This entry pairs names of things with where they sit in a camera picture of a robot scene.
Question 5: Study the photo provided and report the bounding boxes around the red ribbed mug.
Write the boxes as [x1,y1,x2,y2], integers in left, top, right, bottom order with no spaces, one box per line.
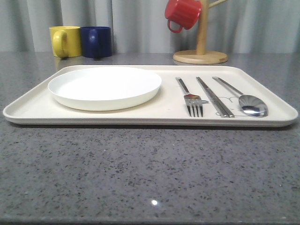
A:
[165,0,202,33]

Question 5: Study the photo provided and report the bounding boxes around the wooden mug tree stand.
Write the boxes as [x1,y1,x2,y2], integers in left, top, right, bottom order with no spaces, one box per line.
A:
[172,0,228,65]

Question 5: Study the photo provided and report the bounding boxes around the steel spoon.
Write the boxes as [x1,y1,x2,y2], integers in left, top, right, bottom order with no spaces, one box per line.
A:
[212,76,269,118]

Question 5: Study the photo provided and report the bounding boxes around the white round plate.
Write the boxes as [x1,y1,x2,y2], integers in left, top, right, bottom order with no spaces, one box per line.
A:
[48,66,162,111]

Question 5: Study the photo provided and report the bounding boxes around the steel fork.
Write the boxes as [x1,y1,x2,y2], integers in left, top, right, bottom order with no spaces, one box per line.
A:
[176,77,203,117]

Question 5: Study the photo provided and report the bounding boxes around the grey curtain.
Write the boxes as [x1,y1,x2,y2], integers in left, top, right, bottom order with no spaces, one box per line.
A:
[0,0,300,53]

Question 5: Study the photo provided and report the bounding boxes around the dark blue mug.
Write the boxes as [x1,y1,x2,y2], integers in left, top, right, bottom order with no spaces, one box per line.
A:
[80,26,113,58]

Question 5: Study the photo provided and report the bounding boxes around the beige rabbit serving tray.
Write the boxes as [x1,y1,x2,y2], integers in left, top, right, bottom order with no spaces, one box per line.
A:
[3,65,298,128]

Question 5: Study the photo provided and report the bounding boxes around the yellow mug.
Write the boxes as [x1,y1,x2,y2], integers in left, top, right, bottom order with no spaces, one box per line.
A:
[49,26,82,58]

